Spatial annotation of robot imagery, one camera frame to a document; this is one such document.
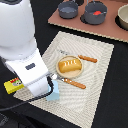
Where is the grey cooking pot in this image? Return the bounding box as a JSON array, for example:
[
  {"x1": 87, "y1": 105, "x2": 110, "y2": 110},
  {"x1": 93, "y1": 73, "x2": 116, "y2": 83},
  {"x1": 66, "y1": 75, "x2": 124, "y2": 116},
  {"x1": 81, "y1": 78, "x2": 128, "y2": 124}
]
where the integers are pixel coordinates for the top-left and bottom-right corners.
[{"x1": 84, "y1": 0, "x2": 107, "y2": 25}]

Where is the woven beige placemat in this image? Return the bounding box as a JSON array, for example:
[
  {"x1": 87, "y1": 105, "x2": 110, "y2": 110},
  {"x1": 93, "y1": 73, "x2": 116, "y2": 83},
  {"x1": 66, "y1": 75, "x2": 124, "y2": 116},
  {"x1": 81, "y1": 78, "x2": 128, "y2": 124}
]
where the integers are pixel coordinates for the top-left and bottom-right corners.
[{"x1": 12, "y1": 30, "x2": 115, "y2": 128}]

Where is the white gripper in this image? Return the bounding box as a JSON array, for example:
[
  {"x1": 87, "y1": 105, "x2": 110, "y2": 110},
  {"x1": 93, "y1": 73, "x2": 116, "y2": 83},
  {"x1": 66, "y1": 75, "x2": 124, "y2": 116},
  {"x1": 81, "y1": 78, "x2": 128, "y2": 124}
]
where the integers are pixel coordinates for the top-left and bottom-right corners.
[{"x1": 5, "y1": 49, "x2": 48, "y2": 97}]

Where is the orange bread loaf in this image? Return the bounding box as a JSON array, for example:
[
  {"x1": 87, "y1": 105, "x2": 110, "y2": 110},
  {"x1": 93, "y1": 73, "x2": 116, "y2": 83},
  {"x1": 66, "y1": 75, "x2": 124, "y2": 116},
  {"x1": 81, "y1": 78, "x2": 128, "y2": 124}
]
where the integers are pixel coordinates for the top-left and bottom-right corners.
[{"x1": 58, "y1": 59, "x2": 82, "y2": 73}]

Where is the knife with orange handle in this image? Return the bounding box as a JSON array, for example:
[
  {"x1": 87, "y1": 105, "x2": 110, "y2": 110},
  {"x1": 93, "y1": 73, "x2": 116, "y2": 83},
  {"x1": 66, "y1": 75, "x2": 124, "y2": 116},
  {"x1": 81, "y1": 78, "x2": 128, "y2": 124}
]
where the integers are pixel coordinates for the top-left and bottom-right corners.
[{"x1": 57, "y1": 49, "x2": 98, "y2": 63}]

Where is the fork with orange handle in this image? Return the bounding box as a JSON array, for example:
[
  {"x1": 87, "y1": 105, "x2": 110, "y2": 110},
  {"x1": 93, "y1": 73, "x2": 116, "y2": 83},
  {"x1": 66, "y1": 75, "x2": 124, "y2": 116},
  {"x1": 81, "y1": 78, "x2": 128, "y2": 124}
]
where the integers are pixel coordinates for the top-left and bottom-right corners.
[{"x1": 50, "y1": 74, "x2": 86, "y2": 89}]

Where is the yellow butter box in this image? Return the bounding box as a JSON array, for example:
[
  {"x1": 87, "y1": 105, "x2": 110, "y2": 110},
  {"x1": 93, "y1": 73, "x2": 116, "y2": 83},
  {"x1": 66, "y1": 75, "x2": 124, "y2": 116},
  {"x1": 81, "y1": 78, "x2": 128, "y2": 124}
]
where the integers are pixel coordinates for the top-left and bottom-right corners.
[{"x1": 4, "y1": 78, "x2": 24, "y2": 94}]

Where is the brown stove top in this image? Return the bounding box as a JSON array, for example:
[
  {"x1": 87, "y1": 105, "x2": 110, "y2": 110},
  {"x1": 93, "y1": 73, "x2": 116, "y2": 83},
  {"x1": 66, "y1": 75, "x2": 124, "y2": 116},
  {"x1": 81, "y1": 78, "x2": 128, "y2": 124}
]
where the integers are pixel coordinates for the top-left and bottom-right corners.
[{"x1": 48, "y1": 0, "x2": 128, "y2": 42}]

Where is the red tomato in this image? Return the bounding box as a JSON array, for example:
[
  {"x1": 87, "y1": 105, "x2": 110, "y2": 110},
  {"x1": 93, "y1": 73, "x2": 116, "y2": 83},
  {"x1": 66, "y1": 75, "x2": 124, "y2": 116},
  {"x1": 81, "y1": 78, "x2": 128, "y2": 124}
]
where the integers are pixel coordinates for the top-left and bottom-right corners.
[{"x1": 93, "y1": 11, "x2": 101, "y2": 15}]

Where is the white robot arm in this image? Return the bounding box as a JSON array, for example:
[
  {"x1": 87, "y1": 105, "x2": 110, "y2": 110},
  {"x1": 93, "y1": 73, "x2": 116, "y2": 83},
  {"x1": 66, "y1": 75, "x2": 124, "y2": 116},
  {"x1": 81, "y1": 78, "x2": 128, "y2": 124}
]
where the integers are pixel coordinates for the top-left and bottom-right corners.
[{"x1": 0, "y1": 0, "x2": 49, "y2": 97}]

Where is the beige bowl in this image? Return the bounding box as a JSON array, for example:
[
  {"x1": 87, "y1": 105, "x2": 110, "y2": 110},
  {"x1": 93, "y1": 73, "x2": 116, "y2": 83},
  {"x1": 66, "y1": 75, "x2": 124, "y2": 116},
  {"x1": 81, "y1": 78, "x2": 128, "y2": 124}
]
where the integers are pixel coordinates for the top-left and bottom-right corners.
[{"x1": 118, "y1": 4, "x2": 128, "y2": 30}]

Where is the light blue cup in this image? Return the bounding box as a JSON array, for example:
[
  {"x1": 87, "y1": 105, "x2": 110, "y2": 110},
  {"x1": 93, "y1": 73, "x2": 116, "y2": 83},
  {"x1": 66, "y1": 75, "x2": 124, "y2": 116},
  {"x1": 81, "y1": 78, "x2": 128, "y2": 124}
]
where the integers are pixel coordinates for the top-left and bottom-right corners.
[{"x1": 46, "y1": 80, "x2": 59, "y2": 101}]

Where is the round wooden plate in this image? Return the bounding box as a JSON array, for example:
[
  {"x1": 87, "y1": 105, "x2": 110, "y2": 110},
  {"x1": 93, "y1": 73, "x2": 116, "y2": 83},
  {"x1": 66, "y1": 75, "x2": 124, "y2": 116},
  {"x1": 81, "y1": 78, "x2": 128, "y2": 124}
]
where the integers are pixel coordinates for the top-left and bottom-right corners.
[{"x1": 56, "y1": 55, "x2": 83, "y2": 78}]

